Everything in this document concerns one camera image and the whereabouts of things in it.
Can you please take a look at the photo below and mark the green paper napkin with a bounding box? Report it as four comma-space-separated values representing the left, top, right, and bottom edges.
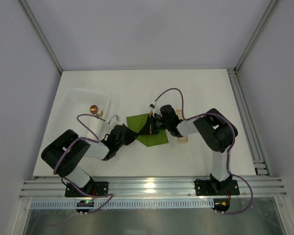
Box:
126, 114, 169, 147

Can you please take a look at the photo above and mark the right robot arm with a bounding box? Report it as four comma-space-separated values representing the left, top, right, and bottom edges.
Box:
139, 105, 240, 196

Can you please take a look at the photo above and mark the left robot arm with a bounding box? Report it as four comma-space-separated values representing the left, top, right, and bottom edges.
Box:
41, 124, 138, 198

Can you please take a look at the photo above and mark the beige utensil tray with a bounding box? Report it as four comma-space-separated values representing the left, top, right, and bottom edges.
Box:
175, 110, 188, 144

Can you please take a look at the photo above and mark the copper round ball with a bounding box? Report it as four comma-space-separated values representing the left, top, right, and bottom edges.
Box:
90, 105, 98, 115

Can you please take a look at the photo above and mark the white plastic basket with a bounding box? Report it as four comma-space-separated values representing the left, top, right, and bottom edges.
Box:
46, 89, 110, 142

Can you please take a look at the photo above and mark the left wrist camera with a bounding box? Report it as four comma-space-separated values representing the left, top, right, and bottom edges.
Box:
109, 115, 120, 125

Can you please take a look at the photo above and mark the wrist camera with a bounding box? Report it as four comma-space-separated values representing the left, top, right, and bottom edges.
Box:
109, 115, 120, 125
149, 101, 160, 116

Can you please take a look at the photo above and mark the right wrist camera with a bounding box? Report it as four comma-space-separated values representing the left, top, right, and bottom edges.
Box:
149, 101, 160, 116

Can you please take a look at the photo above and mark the aluminium front rail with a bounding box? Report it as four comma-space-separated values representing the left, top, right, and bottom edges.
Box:
19, 176, 287, 200

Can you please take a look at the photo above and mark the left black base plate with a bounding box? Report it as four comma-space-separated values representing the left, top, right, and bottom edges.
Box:
65, 181, 108, 198

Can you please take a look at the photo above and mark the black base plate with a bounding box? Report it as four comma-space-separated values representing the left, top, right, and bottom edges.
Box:
194, 179, 240, 196
65, 181, 108, 198

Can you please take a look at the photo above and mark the white slotted cable duct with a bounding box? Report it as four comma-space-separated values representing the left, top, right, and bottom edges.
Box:
30, 198, 214, 210

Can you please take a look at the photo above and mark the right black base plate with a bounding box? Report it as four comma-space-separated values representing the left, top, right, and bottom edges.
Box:
194, 179, 240, 196

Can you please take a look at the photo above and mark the right aluminium frame rail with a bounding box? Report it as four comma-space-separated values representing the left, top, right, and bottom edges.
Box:
226, 68, 271, 177

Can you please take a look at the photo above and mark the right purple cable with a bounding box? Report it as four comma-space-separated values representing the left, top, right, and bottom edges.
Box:
154, 88, 253, 215

